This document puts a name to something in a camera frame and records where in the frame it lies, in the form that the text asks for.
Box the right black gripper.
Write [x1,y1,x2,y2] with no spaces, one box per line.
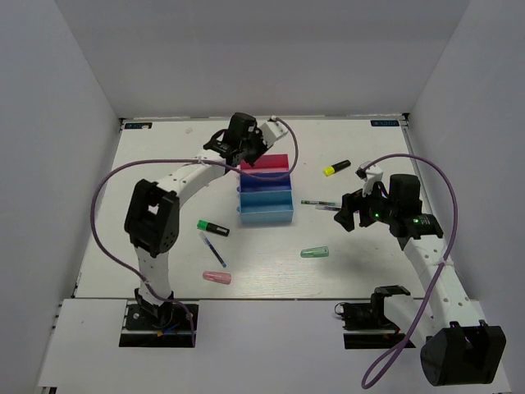
[334,178,398,231]

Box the yellow highlighter marker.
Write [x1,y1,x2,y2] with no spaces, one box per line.
[323,160,351,176]

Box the green highlighter marker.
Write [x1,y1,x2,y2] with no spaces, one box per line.
[197,220,230,237]

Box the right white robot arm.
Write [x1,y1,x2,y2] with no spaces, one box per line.
[334,174,506,387]

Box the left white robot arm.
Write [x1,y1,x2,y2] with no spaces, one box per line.
[124,112,286,328]

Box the red container bin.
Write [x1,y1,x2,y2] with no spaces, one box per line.
[240,154,290,173]

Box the dark blue container bin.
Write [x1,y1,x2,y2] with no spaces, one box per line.
[238,172,292,193]

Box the purple pen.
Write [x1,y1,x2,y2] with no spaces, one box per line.
[316,205,341,212]

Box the light blue container bin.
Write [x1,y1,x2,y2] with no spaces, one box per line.
[238,190,294,226]

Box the green patterned pen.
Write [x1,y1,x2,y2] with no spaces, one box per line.
[300,199,340,207]

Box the blue pen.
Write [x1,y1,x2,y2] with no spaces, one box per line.
[199,232,227,268]

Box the right blue table label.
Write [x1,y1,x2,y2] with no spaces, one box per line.
[370,119,399,127]

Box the blue table label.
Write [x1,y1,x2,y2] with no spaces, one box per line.
[124,122,153,130]
[370,119,399,127]

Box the left blue table label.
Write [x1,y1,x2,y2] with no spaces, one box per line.
[124,122,153,130]

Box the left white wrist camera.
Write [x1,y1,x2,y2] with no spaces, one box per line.
[259,118,288,147]

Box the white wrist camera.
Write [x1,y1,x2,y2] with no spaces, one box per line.
[259,118,288,147]
[355,162,383,197]

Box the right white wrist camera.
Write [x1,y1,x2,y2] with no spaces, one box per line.
[355,162,383,197]

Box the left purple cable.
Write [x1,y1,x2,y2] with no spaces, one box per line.
[89,117,299,348]

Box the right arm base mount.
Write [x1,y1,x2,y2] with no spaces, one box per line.
[334,302,404,350]

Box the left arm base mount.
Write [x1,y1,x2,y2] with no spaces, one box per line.
[118,304,194,348]

